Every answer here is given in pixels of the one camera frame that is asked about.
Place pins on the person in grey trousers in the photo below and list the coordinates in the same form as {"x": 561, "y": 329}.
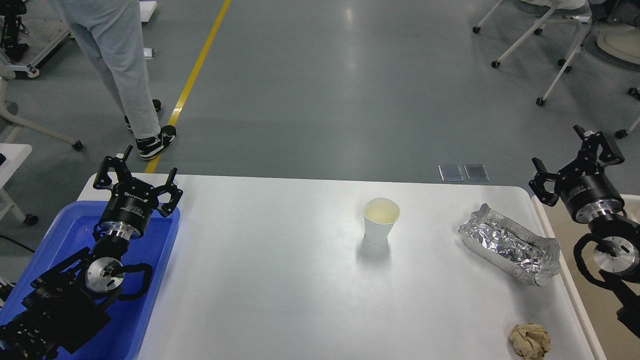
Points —
{"x": 109, "y": 33}

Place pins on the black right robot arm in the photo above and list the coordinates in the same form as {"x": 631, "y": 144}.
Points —
{"x": 608, "y": 255}

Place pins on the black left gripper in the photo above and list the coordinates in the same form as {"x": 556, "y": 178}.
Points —
{"x": 128, "y": 207}

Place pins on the silver floor plate left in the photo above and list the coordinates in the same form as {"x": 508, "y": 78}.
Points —
{"x": 450, "y": 173}

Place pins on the blue plastic tray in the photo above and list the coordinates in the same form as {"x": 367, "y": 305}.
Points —
{"x": 71, "y": 231}

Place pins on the silver floor plate right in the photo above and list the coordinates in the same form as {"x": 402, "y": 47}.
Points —
{"x": 476, "y": 172}

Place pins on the white paper cup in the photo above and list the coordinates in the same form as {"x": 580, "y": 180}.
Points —
{"x": 380, "y": 214}

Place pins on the crumpled brown paper ball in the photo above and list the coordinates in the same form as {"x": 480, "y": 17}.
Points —
{"x": 530, "y": 341}

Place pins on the crumpled aluminium foil container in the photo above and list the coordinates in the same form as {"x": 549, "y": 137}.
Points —
{"x": 530, "y": 258}

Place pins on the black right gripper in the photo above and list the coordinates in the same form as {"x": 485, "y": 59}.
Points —
{"x": 583, "y": 186}

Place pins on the white equipment cart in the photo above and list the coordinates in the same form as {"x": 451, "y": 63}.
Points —
{"x": 30, "y": 31}

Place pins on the silver floor plate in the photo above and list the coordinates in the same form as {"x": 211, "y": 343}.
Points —
{"x": 476, "y": 172}
{"x": 450, "y": 173}

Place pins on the white side table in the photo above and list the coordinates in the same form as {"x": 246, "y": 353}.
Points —
{"x": 13, "y": 156}

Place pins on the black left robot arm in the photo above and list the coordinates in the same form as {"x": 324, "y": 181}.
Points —
{"x": 68, "y": 304}

